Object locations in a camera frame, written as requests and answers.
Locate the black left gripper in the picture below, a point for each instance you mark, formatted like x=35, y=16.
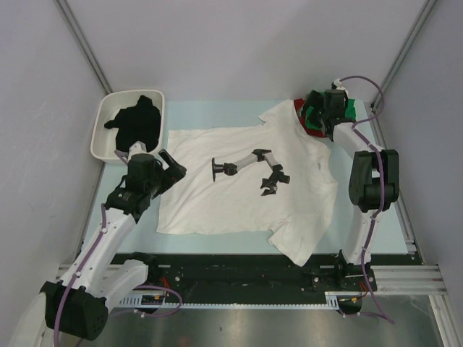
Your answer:
x=173, y=173

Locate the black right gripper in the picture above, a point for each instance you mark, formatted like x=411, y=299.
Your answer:
x=317, y=100

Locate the white t-shirt with robot print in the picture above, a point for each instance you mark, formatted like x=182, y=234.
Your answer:
x=297, y=214

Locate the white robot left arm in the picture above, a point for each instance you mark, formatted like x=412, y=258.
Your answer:
x=80, y=302

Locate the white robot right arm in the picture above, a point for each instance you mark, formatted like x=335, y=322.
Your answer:
x=373, y=182

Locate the red folded t-shirt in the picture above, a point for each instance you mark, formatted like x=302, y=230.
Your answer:
x=303, y=117

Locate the green folded t-shirt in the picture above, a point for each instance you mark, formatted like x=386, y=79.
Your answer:
x=350, y=115

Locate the black t-shirt in bin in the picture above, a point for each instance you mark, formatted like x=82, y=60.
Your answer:
x=138, y=123

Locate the white plastic bin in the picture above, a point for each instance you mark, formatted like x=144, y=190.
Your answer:
x=103, y=146

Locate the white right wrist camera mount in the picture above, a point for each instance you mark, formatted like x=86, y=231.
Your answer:
x=337, y=85

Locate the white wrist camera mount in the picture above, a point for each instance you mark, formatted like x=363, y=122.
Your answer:
x=337, y=85
x=137, y=148

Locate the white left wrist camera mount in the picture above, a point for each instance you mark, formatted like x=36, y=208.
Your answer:
x=137, y=148

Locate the right aluminium corner post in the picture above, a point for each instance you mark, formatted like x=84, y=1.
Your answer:
x=413, y=34

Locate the aluminium corner post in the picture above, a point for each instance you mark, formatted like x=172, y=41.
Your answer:
x=413, y=34
x=78, y=35

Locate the left aluminium corner post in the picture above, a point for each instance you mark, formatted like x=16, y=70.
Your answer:
x=78, y=35

